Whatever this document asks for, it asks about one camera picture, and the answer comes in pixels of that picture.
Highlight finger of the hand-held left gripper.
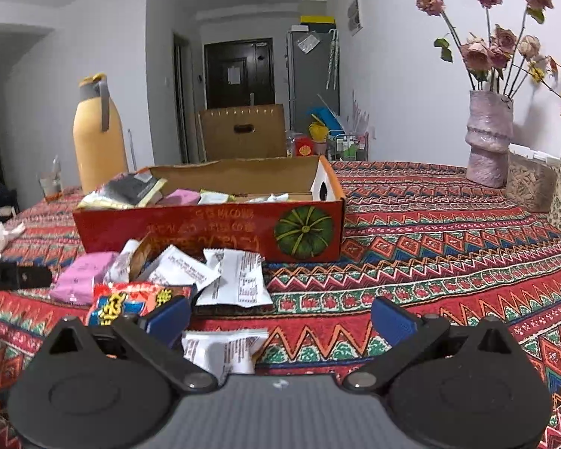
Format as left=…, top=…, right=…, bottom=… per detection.
left=14, top=266, right=53, bottom=291

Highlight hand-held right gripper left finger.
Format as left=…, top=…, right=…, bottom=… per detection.
left=47, top=294, right=219, bottom=394

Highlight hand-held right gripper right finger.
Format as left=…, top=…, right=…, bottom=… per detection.
left=343, top=296, right=514, bottom=394

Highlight pink snack packet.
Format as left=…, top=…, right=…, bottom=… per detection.
left=50, top=251, right=120, bottom=307
left=156, top=188, right=202, bottom=207

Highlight red blue snack packet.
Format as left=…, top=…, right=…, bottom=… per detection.
left=85, top=282, right=192, bottom=327

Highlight dark snack packet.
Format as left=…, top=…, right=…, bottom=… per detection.
left=191, top=303, right=274, bottom=319

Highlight brown white snack packet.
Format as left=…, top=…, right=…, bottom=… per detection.
left=104, top=238, right=153, bottom=286

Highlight red cardboard box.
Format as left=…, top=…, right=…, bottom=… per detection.
left=72, top=155, right=347, bottom=263

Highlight grey black snack packet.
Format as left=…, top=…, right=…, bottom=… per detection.
left=82, top=171, right=166, bottom=210

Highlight white green snack packet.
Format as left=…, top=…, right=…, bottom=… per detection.
left=197, top=190, right=237, bottom=205

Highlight glass cup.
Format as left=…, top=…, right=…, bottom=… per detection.
left=38, top=155, right=65, bottom=203

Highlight yellow thermos jug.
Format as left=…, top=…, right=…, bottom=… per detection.
left=72, top=72, right=129, bottom=193

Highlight wooden chair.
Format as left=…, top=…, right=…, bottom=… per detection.
left=197, top=104, right=288, bottom=162

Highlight clear plastic storage container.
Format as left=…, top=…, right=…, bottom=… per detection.
left=505, top=143, right=561, bottom=213

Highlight pink textured vase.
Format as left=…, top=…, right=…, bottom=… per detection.
left=465, top=90, right=515, bottom=189

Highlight blue plastic item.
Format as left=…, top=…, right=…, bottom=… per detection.
left=307, top=107, right=344, bottom=134

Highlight dark entrance door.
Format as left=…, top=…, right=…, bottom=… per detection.
left=203, top=37, right=275, bottom=109

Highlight grey refrigerator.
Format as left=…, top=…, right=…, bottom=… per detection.
left=286, top=28, right=341, bottom=132

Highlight white folded umbrella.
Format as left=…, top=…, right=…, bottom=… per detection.
left=326, top=29, right=341, bottom=91

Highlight dried pink roses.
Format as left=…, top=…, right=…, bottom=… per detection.
left=411, top=0, right=559, bottom=99

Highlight yellow box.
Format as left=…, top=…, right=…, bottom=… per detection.
left=300, top=15, right=336, bottom=31

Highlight wire storage rack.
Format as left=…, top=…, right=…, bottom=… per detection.
left=327, top=132, right=370, bottom=162

